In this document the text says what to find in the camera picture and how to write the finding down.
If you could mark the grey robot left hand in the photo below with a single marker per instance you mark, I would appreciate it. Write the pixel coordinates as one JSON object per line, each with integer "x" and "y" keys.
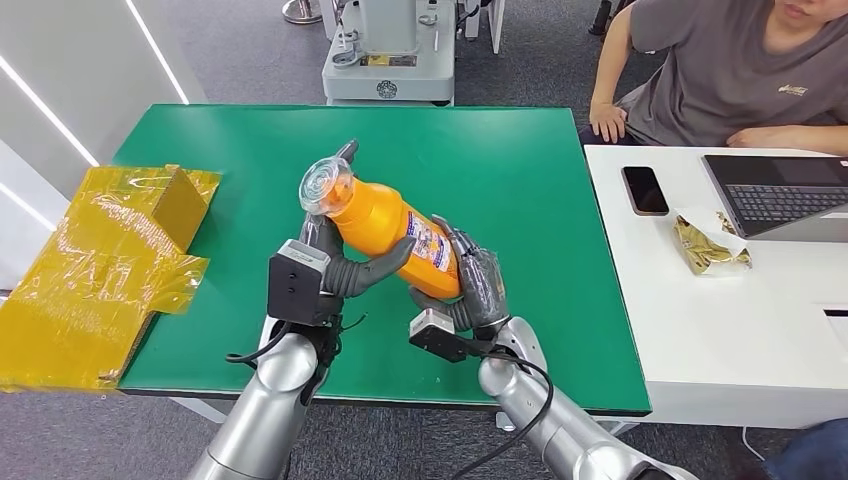
{"x": 351, "y": 275}

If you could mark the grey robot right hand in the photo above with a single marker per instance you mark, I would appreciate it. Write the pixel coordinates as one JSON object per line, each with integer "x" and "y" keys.
{"x": 484, "y": 291}

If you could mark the orange bottle with clear cap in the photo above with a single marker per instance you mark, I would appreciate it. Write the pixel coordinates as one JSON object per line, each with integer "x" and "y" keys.
{"x": 381, "y": 218}

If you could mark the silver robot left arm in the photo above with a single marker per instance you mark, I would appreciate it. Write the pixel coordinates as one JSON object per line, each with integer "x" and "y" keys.
{"x": 265, "y": 417}

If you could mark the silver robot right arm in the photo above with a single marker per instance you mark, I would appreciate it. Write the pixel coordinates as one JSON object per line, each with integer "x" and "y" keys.
{"x": 563, "y": 430}

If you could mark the person's right forearm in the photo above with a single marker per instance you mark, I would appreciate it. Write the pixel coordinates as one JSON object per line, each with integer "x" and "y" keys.
{"x": 611, "y": 60}

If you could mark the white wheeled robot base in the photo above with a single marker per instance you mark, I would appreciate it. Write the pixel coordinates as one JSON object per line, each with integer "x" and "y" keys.
{"x": 391, "y": 66}

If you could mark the person's left forearm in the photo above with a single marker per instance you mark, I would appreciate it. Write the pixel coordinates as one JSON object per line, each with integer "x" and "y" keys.
{"x": 815, "y": 139}

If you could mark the black smartphone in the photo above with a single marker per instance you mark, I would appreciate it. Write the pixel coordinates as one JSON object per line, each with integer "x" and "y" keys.
{"x": 644, "y": 191}

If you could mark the person's right hand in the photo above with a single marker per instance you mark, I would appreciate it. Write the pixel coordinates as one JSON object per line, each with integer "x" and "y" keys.
{"x": 608, "y": 120}

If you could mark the person's hand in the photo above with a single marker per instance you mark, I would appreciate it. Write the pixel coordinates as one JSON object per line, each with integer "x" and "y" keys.
{"x": 752, "y": 137}
{"x": 608, "y": 120}

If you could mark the gold foil snack wrapper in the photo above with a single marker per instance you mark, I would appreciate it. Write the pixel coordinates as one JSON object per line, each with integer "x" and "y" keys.
{"x": 702, "y": 252}

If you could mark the white desk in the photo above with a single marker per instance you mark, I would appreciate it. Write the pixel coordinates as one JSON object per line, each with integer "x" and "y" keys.
{"x": 729, "y": 331}

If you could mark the small gold foil scrap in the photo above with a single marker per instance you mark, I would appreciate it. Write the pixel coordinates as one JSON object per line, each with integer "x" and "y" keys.
{"x": 725, "y": 224}

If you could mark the yellow taped cardboard box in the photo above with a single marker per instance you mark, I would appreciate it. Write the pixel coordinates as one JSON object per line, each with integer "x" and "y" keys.
{"x": 93, "y": 278}

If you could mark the round metal stand base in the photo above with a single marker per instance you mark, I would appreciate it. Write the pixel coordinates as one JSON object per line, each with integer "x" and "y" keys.
{"x": 301, "y": 12}

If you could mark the white furniture panel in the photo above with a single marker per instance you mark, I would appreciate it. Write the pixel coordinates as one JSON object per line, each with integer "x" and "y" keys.
{"x": 493, "y": 23}

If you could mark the black chair part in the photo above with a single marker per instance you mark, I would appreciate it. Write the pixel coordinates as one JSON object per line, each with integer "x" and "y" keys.
{"x": 601, "y": 16}

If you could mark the person's left hand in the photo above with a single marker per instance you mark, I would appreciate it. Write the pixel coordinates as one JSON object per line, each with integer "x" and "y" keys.
{"x": 752, "y": 137}

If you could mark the grey laptop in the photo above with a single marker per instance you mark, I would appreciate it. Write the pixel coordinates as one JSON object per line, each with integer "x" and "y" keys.
{"x": 785, "y": 199}

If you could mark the person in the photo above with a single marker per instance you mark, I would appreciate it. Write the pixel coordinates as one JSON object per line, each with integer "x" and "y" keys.
{"x": 729, "y": 73}

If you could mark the blue fabric item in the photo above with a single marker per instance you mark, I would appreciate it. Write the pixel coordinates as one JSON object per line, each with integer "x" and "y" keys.
{"x": 811, "y": 454}

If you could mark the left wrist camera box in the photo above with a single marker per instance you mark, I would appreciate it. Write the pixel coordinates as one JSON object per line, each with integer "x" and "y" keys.
{"x": 295, "y": 285}

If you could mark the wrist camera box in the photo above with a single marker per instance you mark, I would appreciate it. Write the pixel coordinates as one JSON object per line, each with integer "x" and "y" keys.
{"x": 437, "y": 338}
{"x": 295, "y": 285}

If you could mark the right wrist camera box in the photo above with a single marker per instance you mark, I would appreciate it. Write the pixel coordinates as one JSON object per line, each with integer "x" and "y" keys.
{"x": 437, "y": 338}

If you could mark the white wall light strip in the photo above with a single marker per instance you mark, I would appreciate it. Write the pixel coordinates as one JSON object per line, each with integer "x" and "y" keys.
{"x": 50, "y": 112}
{"x": 26, "y": 206}
{"x": 158, "y": 53}

